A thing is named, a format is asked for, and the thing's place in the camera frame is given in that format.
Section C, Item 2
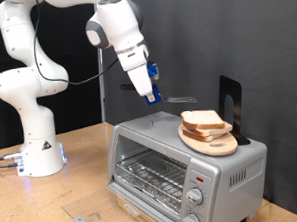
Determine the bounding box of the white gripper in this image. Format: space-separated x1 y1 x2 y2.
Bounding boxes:
127 64 157 105

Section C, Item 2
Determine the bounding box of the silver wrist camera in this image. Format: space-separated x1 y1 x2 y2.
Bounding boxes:
150 63 161 82

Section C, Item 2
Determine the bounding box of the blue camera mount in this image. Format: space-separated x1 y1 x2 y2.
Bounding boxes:
146 59 160 80

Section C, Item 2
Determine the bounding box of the black camera cable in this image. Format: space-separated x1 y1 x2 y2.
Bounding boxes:
31 0 121 88

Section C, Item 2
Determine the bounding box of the black backdrop curtain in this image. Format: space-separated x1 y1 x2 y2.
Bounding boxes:
0 0 104 153

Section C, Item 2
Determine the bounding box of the silver oven knob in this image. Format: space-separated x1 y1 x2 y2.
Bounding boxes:
186 187 205 207
181 212 201 222

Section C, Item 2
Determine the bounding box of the black spatula with blue block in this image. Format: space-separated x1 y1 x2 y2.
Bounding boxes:
120 80 198 108

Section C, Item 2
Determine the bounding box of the black metal bookend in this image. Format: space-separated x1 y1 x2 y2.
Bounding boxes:
216 73 251 147

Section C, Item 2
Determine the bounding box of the vertical metal pole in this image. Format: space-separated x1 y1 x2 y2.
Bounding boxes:
96 47 108 123

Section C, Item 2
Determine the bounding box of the black base cable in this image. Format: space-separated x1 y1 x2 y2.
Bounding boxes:
0 151 24 162
0 161 22 169

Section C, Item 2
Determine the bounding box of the wire oven rack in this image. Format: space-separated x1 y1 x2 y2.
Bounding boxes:
114 147 191 216

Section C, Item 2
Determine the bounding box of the round wooden cutting board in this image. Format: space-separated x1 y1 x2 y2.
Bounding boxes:
177 120 239 159

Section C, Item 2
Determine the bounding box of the silver toaster oven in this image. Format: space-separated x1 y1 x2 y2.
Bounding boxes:
103 105 272 222
101 0 297 222

